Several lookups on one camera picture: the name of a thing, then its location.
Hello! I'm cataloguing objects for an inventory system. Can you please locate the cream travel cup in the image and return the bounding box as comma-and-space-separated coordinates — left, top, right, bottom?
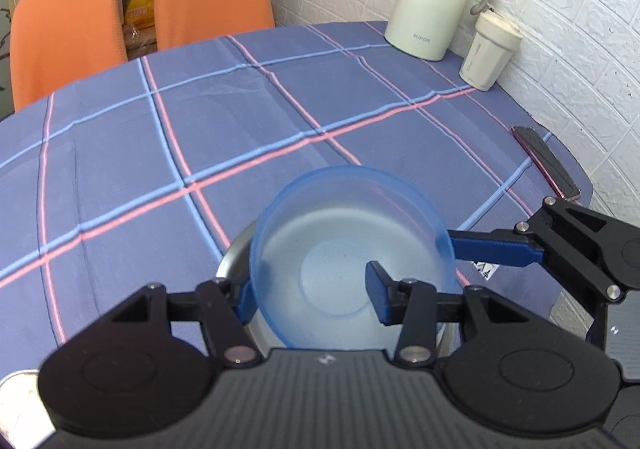
459, 10, 523, 91

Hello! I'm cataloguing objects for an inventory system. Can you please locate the stainless steel bowl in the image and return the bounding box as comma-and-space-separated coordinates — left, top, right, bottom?
215, 221, 454, 356

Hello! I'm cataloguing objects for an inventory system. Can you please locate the smartphone in red case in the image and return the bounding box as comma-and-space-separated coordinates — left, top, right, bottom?
511, 126, 580, 202

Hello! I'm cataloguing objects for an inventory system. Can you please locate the blue translucent plastic bowl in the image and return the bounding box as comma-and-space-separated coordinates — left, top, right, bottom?
250, 166, 460, 351

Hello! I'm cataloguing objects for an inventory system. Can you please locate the left orange chair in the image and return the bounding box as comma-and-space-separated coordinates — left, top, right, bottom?
10, 0, 127, 112

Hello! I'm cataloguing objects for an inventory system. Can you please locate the large white rimmed plate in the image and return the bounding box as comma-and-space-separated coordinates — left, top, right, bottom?
1, 369, 54, 438

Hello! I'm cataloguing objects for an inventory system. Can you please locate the blue plaid tablecloth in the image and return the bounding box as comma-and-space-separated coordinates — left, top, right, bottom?
1, 23, 593, 375

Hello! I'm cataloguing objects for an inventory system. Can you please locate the white tablecloth label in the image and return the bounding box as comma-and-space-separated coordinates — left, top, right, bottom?
472, 261, 500, 280

